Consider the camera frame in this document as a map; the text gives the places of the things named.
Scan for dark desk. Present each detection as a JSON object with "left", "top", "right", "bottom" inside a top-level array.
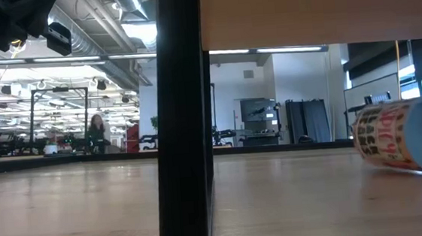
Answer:
[{"left": 238, "top": 130, "right": 284, "bottom": 149}]

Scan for black background robot arms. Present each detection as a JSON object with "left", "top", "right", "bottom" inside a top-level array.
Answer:
[{"left": 0, "top": 123, "right": 86, "bottom": 158}]

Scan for yellow hanging cable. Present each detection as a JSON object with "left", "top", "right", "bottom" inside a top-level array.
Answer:
[{"left": 391, "top": 38, "right": 404, "bottom": 101}]

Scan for can with red black letters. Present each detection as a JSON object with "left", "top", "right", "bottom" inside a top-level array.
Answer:
[{"left": 349, "top": 93, "right": 422, "bottom": 183}]

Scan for silver spiral ceiling duct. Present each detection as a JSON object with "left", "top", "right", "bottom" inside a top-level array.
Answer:
[
  {"left": 47, "top": 0, "right": 142, "bottom": 99},
  {"left": 111, "top": 0, "right": 159, "bottom": 25}
]

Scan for black aluminium table frame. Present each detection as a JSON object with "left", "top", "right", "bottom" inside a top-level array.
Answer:
[{"left": 0, "top": 131, "right": 356, "bottom": 176}]

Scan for wooden shelf board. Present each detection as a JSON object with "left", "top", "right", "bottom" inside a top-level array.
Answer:
[{"left": 198, "top": 0, "right": 422, "bottom": 58}]

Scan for black dome-shaped object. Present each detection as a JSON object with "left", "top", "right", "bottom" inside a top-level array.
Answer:
[{"left": 297, "top": 133, "right": 316, "bottom": 145}]

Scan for black metal frame rig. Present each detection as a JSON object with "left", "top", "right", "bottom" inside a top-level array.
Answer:
[{"left": 26, "top": 84, "right": 93, "bottom": 152}]

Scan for person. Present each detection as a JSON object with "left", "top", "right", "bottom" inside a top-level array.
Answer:
[{"left": 84, "top": 113, "right": 111, "bottom": 156}]

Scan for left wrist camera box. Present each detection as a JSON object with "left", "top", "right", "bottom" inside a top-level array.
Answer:
[{"left": 44, "top": 20, "right": 74, "bottom": 59}]

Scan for green potted plant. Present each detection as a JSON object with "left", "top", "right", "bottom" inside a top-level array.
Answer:
[{"left": 149, "top": 115, "right": 160, "bottom": 135}]

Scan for dark grey curtain partition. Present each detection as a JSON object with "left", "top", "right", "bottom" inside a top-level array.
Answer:
[{"left": 283, "top": 97, "right": 332, "bottom": 146}]

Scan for long ceiling light strip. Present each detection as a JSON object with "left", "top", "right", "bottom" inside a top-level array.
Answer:
[
  {"left": 0, "top": 46, "right": 158, "bottom": 71},
  {"left": 208, "top": 41, "right": 329, "bottom": 62}
]

